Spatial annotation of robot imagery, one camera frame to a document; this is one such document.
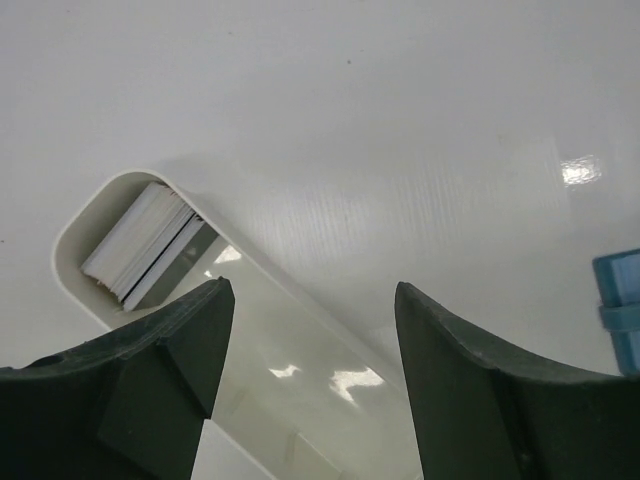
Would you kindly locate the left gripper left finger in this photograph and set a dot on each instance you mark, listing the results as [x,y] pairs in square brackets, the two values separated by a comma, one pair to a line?
[130,404]

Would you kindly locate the white oblong plastic tray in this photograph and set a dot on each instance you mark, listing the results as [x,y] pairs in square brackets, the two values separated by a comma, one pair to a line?
[300,395]

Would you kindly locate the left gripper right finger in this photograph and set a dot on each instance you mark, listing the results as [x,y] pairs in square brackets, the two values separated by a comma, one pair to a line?
[484,408]

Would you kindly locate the blue leather card holder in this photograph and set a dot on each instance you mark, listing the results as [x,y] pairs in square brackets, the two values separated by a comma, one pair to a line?
[617,278]

